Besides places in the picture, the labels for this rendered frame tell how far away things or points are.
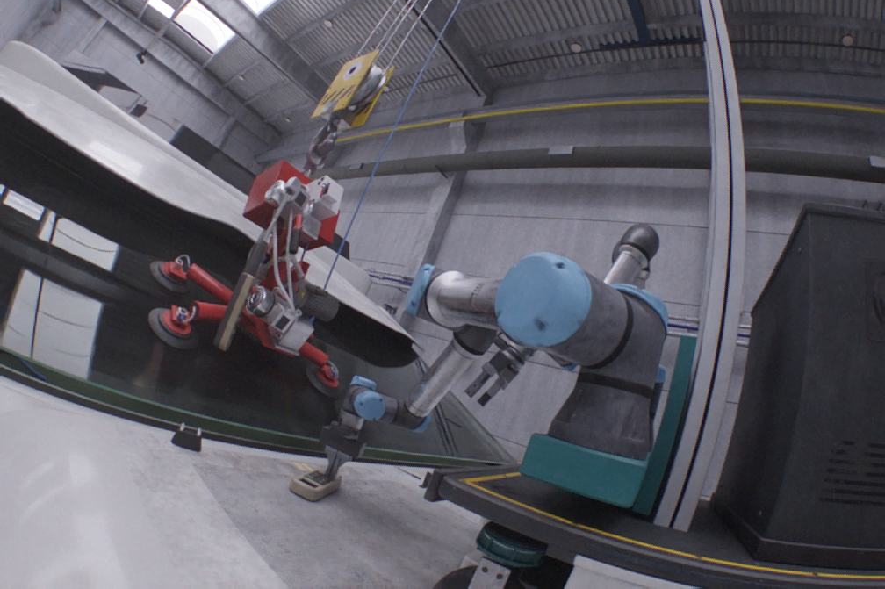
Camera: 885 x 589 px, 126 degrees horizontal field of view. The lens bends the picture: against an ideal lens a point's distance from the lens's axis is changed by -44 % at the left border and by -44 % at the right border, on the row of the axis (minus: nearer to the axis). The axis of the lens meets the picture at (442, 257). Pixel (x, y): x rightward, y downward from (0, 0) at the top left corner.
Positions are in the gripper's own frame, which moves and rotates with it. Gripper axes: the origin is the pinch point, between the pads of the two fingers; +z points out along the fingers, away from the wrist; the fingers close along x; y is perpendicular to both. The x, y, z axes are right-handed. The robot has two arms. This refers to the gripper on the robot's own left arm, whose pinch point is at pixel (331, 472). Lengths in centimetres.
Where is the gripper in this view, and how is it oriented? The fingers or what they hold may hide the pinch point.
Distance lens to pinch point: 127.7
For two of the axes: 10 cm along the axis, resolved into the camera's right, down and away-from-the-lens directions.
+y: 1.2, 3.4, 9.3
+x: -9.4, -2.8, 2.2
